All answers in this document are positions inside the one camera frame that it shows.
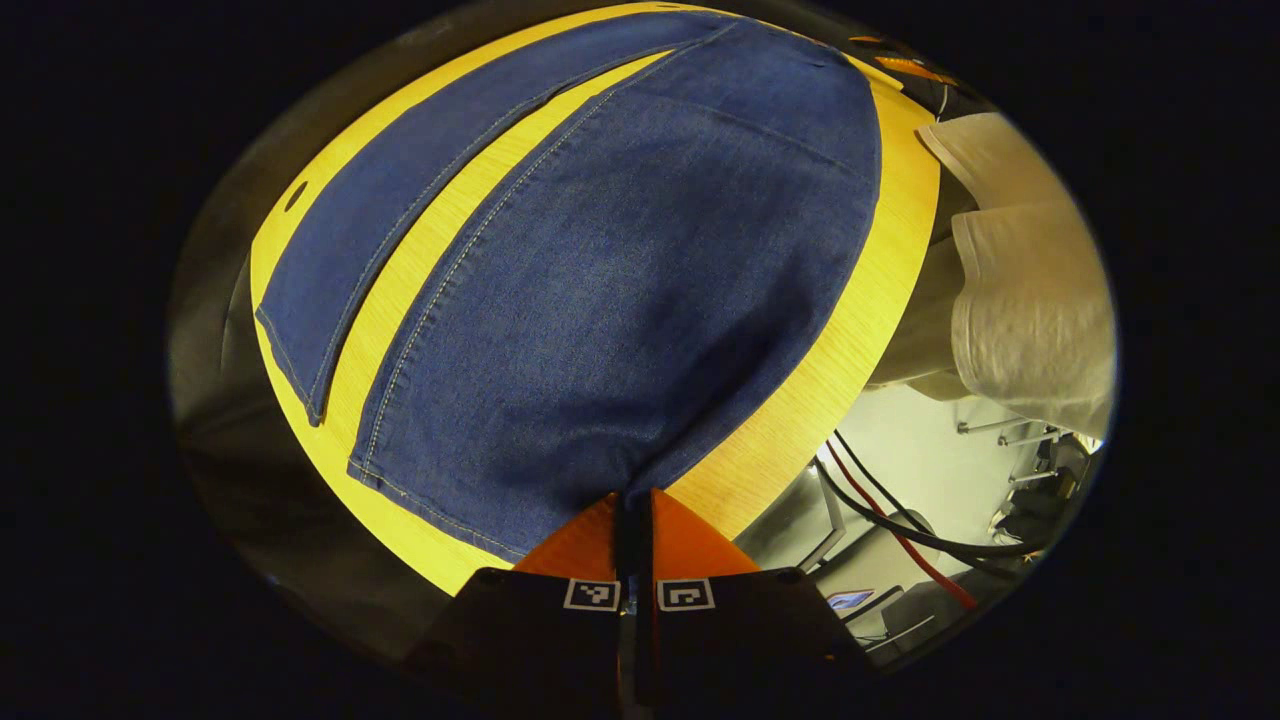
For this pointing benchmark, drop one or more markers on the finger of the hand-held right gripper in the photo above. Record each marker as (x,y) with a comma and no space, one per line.
(912,70)

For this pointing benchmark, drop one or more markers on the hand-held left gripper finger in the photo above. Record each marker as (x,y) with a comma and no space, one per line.
(645,560)
(622,560)

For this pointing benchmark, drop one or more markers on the blue denim jeans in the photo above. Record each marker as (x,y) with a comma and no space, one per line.
(620,300)

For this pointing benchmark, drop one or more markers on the grey metal table leg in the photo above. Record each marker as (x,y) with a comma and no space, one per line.
(835,520)

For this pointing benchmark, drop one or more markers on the person's beige shirt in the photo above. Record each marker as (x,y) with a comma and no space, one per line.
(1030,300)

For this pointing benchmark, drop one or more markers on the silver metal frame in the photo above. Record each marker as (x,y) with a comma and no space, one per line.
(1000,425)

